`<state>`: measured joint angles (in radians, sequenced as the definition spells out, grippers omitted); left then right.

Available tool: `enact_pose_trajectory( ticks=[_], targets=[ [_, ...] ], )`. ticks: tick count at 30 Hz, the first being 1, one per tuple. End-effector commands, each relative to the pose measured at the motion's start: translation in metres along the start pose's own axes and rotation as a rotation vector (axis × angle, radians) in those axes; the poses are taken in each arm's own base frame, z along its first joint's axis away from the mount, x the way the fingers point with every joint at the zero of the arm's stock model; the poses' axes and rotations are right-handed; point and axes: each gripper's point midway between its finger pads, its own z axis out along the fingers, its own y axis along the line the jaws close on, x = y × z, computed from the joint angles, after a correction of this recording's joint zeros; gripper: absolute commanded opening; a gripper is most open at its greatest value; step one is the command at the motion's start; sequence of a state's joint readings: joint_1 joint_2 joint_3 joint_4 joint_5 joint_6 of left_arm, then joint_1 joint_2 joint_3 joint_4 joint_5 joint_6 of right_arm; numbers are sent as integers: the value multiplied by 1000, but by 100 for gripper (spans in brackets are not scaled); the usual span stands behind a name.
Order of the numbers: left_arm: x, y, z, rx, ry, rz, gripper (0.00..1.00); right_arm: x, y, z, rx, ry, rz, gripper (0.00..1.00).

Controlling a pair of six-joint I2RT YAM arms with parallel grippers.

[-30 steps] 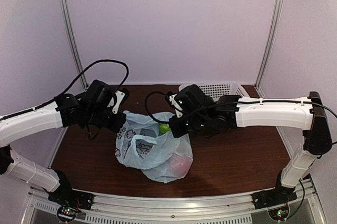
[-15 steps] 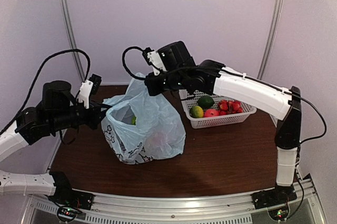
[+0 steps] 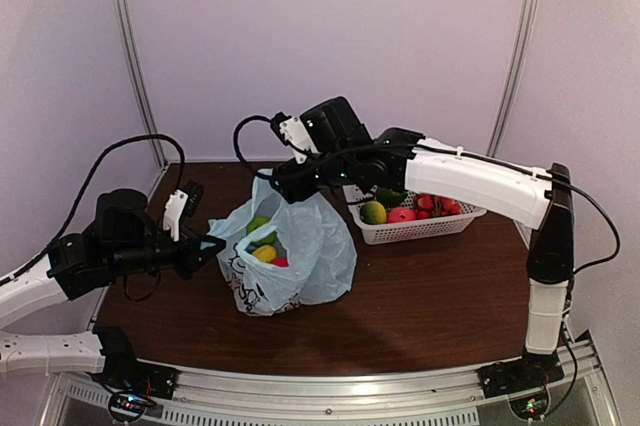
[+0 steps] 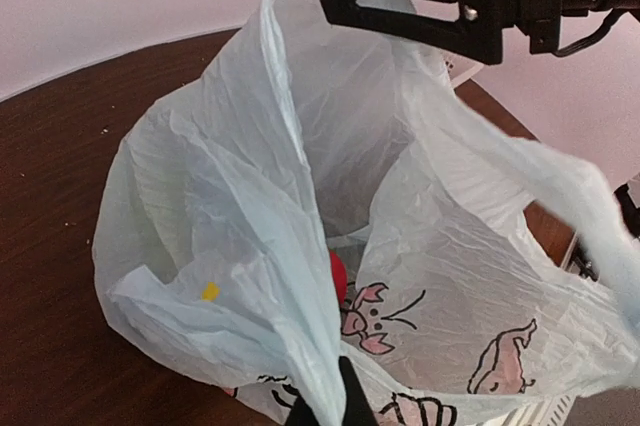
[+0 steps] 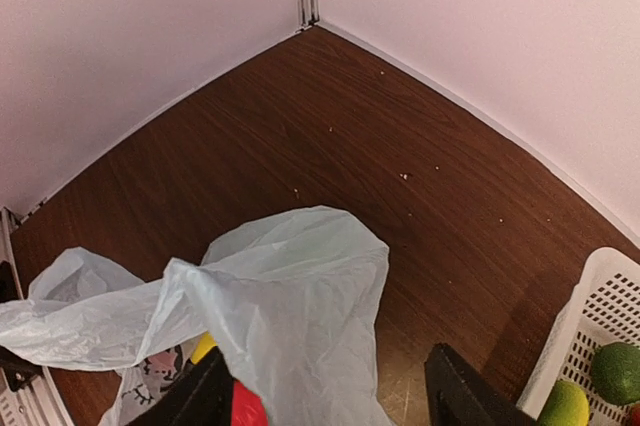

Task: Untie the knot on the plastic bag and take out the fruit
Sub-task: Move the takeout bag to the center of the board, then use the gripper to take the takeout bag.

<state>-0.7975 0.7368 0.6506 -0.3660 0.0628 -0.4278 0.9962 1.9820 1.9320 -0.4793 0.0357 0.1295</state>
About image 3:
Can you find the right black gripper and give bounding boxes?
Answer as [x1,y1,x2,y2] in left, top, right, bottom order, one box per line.
[270,149,356,202]

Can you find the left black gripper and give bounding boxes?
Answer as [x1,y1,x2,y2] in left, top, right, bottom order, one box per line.
[107,224,225,280]

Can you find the green apple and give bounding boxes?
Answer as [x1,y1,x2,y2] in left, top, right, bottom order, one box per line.
[246,215,279,246]

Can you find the green fruit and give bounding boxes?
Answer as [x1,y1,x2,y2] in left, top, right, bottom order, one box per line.
[375,187,407,208]

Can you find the yellow mango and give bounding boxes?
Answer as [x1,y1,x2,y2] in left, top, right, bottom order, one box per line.
[252,245,278,263]

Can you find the yellow green lemon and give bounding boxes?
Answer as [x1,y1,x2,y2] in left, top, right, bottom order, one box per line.
[359,201,387,226]

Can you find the red fruit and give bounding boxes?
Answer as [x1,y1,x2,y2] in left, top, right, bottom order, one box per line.
[387,207,417,224]

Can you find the red lychee bunch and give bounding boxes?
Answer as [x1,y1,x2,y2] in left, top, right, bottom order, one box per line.
[413,194,462,220]

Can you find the red apple with stem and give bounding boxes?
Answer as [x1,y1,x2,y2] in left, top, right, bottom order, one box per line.
[271,258,289,268]

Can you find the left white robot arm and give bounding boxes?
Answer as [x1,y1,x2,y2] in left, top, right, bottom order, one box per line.
[1,182,226,390]

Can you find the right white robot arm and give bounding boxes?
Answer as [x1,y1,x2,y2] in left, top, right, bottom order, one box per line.
[269,97,574,388]

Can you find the white perforated plastic basket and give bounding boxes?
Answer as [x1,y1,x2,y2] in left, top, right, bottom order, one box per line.
[342,186,487,245]

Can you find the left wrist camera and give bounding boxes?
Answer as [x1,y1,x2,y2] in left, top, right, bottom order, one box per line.
[161,181,204,242]

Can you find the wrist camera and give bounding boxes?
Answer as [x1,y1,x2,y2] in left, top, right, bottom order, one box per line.
[269,112,319,165]
[161,181,204,242]

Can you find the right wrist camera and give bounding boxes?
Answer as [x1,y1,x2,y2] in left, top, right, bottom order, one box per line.
[269,112,319,165]

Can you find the right black braided cable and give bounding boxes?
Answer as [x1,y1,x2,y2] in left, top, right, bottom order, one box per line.
[233,114,621,277]

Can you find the black braided cable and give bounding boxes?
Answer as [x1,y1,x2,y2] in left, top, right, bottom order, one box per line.
[233,114,621,277]
[0,134,186,282]

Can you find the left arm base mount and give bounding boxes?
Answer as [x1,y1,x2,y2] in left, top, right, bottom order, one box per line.
[89,360,179,424]

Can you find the left black braided cable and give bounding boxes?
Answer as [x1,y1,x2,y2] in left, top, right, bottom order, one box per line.
[0,134,186,282]

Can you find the aluminium front rail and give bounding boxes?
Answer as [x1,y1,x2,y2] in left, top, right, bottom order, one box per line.
[49,340,609,426]

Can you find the right aluminium corner post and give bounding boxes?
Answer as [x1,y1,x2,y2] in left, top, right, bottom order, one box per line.
[486,0,539,157]

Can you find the aluminium corner post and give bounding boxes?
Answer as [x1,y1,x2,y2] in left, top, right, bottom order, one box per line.
[104,0,169,170]
[486,0,539,157]

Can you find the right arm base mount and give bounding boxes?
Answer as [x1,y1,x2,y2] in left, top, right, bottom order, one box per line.
[477,358,564,422]

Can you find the left aluminium corner post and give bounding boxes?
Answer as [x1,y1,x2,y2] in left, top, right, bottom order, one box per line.
[104,0,169,170]

